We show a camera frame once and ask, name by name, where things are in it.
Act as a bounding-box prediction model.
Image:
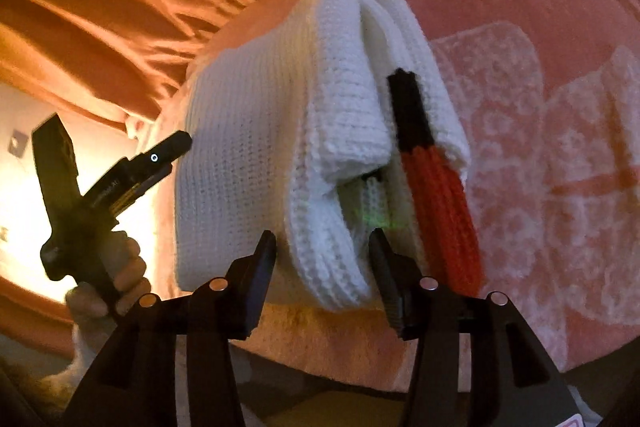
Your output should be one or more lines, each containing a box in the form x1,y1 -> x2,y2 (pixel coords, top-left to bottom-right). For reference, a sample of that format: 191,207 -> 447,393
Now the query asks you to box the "grey wall socket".
8,129 -> 29,159

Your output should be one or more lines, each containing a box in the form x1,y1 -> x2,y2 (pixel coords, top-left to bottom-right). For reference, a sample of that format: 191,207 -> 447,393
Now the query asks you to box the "left hand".
65,231 -> 151,352

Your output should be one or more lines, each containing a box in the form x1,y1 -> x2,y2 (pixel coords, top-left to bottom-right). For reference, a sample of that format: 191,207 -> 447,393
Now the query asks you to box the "white black red knit sweater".
175,0 -> 471,311

